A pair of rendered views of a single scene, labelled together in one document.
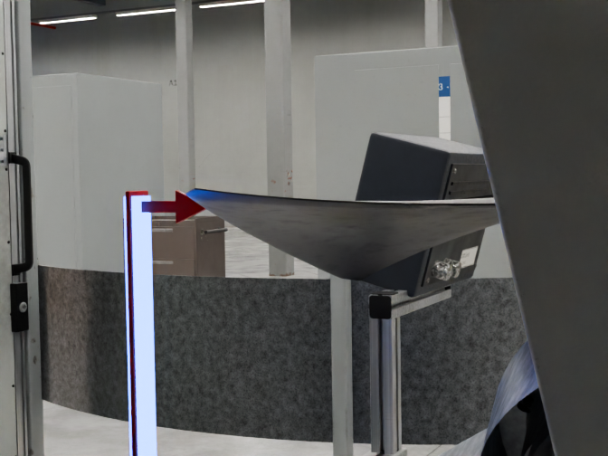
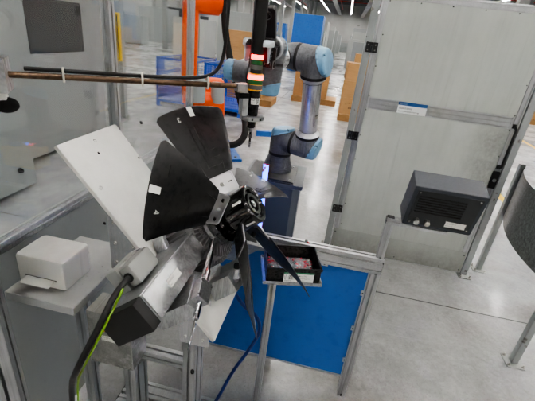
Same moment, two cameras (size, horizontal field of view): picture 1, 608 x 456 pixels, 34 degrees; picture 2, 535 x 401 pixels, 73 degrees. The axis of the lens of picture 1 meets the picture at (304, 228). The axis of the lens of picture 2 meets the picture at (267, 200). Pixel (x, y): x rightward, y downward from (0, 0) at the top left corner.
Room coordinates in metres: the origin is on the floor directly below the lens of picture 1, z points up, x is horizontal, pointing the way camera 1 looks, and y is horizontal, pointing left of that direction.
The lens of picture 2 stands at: (0.35, -1.22, 1.68)
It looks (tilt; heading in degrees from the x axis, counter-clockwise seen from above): 25 degrees down; 73
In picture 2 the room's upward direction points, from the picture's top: 7 degrees clockwise
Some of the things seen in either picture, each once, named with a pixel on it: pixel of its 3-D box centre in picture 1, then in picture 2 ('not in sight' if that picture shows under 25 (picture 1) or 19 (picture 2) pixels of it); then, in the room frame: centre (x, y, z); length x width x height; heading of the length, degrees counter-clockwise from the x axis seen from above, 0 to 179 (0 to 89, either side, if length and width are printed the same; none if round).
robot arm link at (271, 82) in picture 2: not in sight; (266, 78); (0.70, 0.07, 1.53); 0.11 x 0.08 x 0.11; 138
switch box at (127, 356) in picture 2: not in sight; (118, 331); (0.20, -0.25, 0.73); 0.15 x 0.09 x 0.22; 154
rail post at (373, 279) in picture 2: not in sight; (356, 338); (1.23, -0.10, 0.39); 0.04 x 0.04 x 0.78; 64
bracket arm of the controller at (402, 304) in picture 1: (413, 296); (415, 224); (1.32, -0.14, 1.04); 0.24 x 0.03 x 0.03; 154
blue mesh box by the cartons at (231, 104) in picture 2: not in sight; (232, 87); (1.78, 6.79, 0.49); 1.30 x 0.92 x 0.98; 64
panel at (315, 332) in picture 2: not in sight; (271, 309); (0.84, 0.09, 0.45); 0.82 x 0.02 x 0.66; 154
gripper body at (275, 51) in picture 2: not in sight; (265, 51); (0.64, -0.09, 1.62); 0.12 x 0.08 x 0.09; 64
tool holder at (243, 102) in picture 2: not in sight; (250, 102); (0.59, -0.19, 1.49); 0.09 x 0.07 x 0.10; 9
